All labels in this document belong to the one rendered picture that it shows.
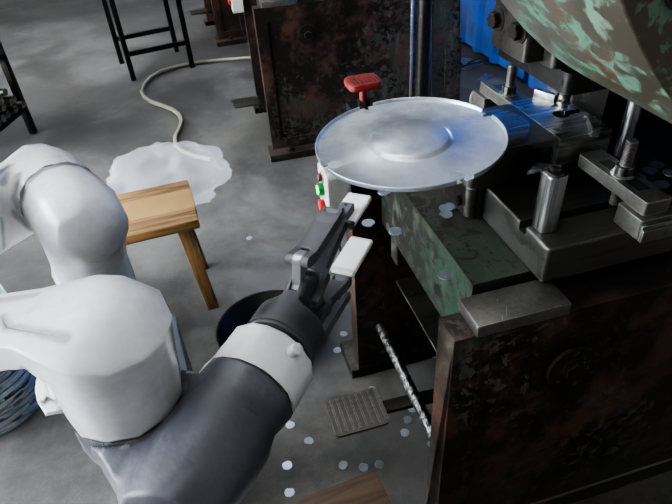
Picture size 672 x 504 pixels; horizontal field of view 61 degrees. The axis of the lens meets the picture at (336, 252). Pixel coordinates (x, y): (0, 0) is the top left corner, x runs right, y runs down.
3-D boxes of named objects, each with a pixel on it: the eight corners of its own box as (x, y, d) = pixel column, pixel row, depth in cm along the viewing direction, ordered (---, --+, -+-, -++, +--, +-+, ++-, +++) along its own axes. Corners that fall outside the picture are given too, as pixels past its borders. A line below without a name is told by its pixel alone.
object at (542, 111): (555, 165, 87) (560, 138, 85) (506, 126, 99) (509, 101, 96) (605, 155, 89) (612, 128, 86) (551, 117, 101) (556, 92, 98)
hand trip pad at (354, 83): (352, 122, 115) (350, 86, 111) (343, 111, 120) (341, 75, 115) (384, 116, 117) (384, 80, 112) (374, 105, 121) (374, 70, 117)
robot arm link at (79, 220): (106, 364, 80) (39, 219, 65) (58, 301, 91) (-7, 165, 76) (175, 325, 85) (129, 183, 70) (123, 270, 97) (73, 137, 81)
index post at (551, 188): (540, 234, 79) (552, 174, 73) (529, 223, 81) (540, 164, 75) (558, 230, 79) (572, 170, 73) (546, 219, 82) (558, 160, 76)
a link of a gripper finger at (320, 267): (285, 302, 59) (282, 296, 58) (323, 219, 65) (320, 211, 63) (319, 311, 58) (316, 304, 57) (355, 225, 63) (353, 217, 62)
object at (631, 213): (640, 243, 76) (662, 176, 70) (566, 183, 89) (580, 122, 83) (678, 234, 77) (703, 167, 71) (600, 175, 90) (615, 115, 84)
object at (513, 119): (401, 241, 88) (402, 165, 80) (372, 196, 99) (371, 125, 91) (544, 209, 93) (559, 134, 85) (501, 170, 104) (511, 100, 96)
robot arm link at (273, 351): (286, 374, 46) (313, 329, 50) (161, 337, 51) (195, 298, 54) (301, 460, 54) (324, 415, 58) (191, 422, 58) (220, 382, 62)
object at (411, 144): (288, 132, 93) (287, 127, 93) (437, 87, 101) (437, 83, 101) (369, 216, 72) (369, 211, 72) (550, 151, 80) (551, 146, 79)
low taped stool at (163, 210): (106, 339, 167) (67, 249, 147) (105, 289, 186) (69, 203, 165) (221, 308, 175) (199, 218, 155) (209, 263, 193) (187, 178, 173)
